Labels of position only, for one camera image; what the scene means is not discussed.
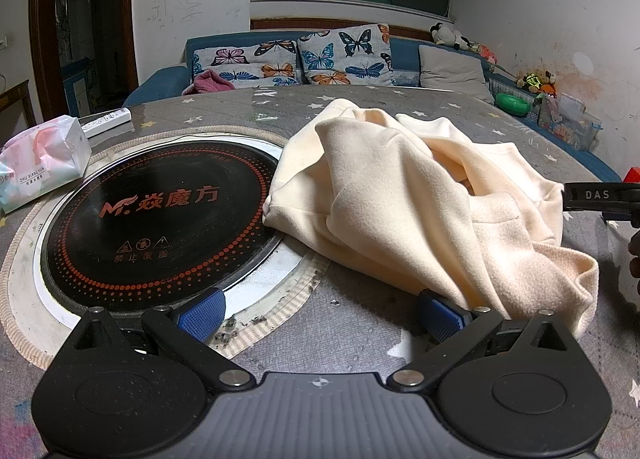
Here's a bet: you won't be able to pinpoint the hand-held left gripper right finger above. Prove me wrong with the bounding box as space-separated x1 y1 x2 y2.
388 288 585 393

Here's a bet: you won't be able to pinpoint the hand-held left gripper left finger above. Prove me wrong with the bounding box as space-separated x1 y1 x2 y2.
59 288 255 391

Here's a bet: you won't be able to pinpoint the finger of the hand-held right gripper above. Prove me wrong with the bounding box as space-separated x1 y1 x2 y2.
561 181 640 228

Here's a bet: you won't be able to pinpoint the cream fleece sweater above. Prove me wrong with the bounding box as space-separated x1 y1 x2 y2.
262 98 600 340

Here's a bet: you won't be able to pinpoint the grey star-print tablecloth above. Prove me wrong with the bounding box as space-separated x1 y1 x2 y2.
0 84 640 440

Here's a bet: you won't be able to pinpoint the clear plastic storage box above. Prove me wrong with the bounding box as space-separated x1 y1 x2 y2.
537 93 603 152

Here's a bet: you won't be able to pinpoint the round black induction cooktop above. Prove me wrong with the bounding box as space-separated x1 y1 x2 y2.
7 134 331 340

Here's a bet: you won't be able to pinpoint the green plastic bowl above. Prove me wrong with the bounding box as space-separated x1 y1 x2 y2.
494 93 532 116

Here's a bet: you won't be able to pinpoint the colourful plush toys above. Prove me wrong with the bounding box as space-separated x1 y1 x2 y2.
516 70 558 97

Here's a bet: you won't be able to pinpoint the grey pillow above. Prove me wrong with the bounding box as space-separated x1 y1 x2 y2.
417 45 495 104

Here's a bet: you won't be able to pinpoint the white remote control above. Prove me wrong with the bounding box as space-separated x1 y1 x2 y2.
80 108 133 134

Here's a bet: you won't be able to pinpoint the black and white plush toy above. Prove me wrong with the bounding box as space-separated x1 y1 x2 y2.
430 23 476 50

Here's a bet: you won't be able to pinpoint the pastel tissue pack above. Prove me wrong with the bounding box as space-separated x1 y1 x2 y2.
0 115 93 214

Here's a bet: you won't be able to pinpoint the blue sofa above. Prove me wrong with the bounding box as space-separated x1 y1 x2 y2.
122 30 623 184

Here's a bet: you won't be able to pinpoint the pink cloth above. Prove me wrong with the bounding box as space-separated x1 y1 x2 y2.
192 70 236 96

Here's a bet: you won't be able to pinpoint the butterfly print pillow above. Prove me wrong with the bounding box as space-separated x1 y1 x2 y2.
296 24 396 86
192 39 301 87

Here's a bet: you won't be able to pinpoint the dark wooden desk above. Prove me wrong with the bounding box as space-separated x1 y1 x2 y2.
0 79 37 142

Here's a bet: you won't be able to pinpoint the brown wooden door frame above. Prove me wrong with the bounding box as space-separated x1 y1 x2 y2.
30 0 140 117

